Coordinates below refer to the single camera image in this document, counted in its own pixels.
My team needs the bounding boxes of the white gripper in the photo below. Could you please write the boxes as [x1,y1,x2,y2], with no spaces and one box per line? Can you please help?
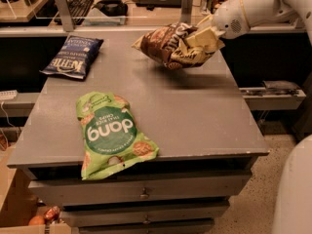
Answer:
[184,0,250,53]

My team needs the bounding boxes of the brown chip bag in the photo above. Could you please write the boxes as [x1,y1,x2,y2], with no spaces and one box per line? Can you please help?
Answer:
[132,22,216,70]

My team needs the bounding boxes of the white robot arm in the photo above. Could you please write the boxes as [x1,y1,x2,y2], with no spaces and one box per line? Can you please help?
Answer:
[198,0,312,234]

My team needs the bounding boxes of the blue kettle chip bag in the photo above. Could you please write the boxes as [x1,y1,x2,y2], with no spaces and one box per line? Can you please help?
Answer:
[42,35,103,80]

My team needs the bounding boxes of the green rice chip bag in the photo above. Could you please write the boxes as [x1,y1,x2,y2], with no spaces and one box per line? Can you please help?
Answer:
[76,92,159,180]

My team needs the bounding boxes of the black laptop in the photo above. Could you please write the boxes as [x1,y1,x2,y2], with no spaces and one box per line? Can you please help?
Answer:
[136,0,181,8]

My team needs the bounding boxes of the black headphones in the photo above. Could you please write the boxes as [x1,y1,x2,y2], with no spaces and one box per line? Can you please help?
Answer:
[95,0,128,17]

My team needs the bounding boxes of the grey drawer cabinet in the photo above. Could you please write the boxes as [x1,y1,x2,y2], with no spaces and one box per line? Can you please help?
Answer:
[8,30,267,234]

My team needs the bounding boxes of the black keyboard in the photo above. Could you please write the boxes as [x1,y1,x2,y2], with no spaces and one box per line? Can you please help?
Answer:
[57,0,95,25]

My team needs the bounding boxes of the clear acrylic barrier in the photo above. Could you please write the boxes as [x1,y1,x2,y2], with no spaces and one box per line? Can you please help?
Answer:
[0,0,225,37]

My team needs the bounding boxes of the white power strip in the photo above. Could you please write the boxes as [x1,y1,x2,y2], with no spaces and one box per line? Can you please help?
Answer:
[0,90,18,101]

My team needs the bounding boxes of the red snack packet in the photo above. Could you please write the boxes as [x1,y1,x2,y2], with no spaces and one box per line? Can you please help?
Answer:
[44,206,60,221]

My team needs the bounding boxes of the orange fruit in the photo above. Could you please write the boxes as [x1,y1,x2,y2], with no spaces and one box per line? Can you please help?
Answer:
[28,215,46,226]

